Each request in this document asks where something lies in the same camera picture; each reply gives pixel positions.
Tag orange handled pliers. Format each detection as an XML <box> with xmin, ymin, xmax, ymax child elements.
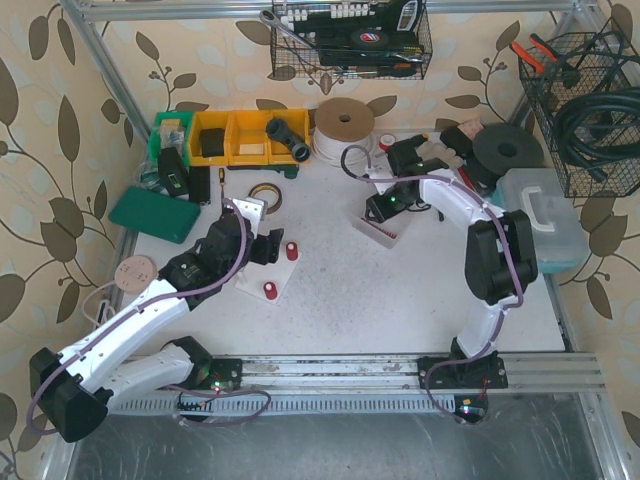
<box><xmin>509</xmin><ymin>33</ymin><xmax>559</xmax><ymax>75</ymax></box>

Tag clear plastic spring tray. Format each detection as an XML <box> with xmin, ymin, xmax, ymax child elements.
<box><xmin>347</xmin><ymin>213</ymin><xmax>398</xmax><ymax>249</ymax></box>

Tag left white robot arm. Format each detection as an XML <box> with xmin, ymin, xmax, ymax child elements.
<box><xmin>26</xmin><ymin>208</ymin><xmax>284</xmax><ymax>443</ymax></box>

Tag black box in bin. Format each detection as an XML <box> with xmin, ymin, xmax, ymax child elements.
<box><xmin>199</xmin><ymin>128</ymin><xmax>225</xmax><ymax>158</ymax></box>

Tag brown tape roll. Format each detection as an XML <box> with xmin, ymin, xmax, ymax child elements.
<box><xmin>249</xmin><ymin>182</ymin><xmax>283</xmax><ymax>215</ymax></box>

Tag yellow black bit driver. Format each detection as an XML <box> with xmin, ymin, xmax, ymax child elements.
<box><xmin>410</xmin><ymin>134</ymin><xmax>429</xmax><ymax>148</ymax></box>

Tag white work glove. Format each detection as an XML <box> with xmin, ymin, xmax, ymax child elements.
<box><xmin>416</xmin><ymin>140</ymin><xmax>464</xmax><ymax>170</ymax></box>

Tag black battery charger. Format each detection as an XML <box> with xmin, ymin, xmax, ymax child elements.
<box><xmin>157</xmin><ymin>147</ymin><xmax>189</xmax><ymax>197</ymax></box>

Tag aluminium rail base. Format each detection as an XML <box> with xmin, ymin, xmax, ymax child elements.
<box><xmin>64</xmin><ymin>352</ymin><xmax>606</xmax><ymax>417</ymax></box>

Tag wire basket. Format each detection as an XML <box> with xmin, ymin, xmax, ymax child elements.
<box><xmin>518</xmin><ymin>30</ymin><xmax>639</xmax><ymax>198</ymax></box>
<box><xmin>259</xmin><ymin>1</ymin><xmax>432</xmax><ymax>86</ymax></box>

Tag chrome wrench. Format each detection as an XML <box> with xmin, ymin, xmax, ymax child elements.
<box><xmin>259</xmin><ymin>10</ymin><xmax>316</xmax><ymax>50</ymax></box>

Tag black electrical tape roll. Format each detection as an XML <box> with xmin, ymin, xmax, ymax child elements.
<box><xmin>349</xmin><ymin>28</ymin><xmax>389</xmax><ymax>51</ymax></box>

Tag back wire basket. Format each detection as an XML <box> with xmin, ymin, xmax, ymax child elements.
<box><xmin>259</xmin><ymin>1</ymin><xmax>432</xmax><ymax>86</ymax></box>

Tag green plastic case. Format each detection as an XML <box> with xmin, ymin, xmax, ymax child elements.
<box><xmin>108</xmin><ymin>186</ymin><xmax>200</xmax><ymax>244</ymax></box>

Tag pink round power socket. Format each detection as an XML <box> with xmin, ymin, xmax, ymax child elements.
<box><xmin>114</xmin><ymin>255</ymin><xmax>157</xmax><ymax>295</ymax></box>

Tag teal clear toolbox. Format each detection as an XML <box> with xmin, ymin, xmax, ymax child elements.
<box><xmin>491</xmin><ymin>168</ymin><xmax>589</xmax><ymax>274</ymax></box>

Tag small yellow black screwdriver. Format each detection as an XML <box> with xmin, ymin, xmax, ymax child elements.
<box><xmin>218</xmin><ymin>167</ymin><xmax>226</xmax><ymax>209</ymax></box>

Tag right wire basket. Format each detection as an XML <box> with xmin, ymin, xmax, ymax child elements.
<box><xmin>518</xmin><ymin>30</ymin><xmax>639</xmax><ymax>198</ymax></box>

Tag white cable spool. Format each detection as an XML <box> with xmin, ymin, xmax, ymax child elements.
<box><xmin>312</xmin><ymin>97</ymin><xmax>375</xmax><ymax>167</ymax></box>

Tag grey pipe fitting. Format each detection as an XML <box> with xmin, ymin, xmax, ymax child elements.
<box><xmin>265</xmin><ymin>118</ymin><xmax>311</xmax><ymax>163</ymax></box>

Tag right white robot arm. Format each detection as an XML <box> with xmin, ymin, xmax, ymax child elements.
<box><xmin>362</xmin><ymin>169</ymin><xmax>538</xmax><ymax>363</ymax></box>

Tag yellow storage bin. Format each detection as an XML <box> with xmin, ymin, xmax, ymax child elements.
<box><xmin>188</xmin><ymin>111</ymin><xmax>231</xmax><ymax>167</ymax></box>
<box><xmin>225</xmin><ymin>110</ymin><xmax>272</xmax><ymax>167</ymax></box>
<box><xmin>265</xmin><ymin>109</ymin><xmax>311</xmax><ymax>165</ymax></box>

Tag black coiled hose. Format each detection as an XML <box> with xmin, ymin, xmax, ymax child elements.
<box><xmin>554</xmin><ymin>31</ymin><xmax>640</xmax><ymax>169</ymax></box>

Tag short red spring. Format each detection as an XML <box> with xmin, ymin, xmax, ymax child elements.
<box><xmin>286</xmin><ymin>242</ymin><xmax>299</xmax><ymax>261</ymax></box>
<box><xmin>263</xmin><ymin>281</ymin><xmax>278</xmax><ymax>301</ymax></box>

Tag green storage bin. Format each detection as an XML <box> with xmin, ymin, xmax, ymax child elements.
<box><xmin>147</xmin><ymin>111</ymin><xmax>194</xmax><ymax>166</ymax></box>

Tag white peg base plate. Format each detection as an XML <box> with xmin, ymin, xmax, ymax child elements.
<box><xmin>234</xmin><ymin>241</ymin><xmax>301</xmax><ymax>304</ymax></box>

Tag green clamp tool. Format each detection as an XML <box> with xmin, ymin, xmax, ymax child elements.
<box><xmin>228</xmin><ymin>164</ymin><xmax>299</xmax><ymax>180</ymax></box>

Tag large red spring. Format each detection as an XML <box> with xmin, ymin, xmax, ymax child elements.
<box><xmin>366</xmin><ymin>222</ymin><xmax>397</xmax><ymax>240</ymax></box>

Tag red white tape roll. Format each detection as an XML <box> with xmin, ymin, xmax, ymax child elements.
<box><xmin>378</xmin><ymin>133</ymin><xmax>396</xmax><ymax>151</ymax></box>

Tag black disc spool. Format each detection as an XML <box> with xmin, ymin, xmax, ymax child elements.
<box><xmin>472</xmin><ymin>123</ymin><xmax>544</xmax><ymax>187</ymax></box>

